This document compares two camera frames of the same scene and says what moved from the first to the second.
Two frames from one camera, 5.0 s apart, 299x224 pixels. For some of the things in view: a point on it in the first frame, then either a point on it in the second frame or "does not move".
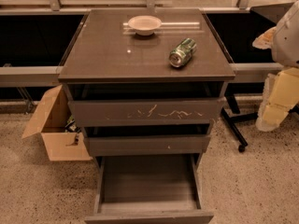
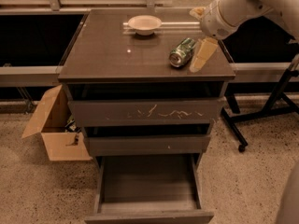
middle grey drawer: (102, 146) does not move
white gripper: (287, 39) → (215, 22)
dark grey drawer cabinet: (145, 88) does not move
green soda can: (181, 54) does not move
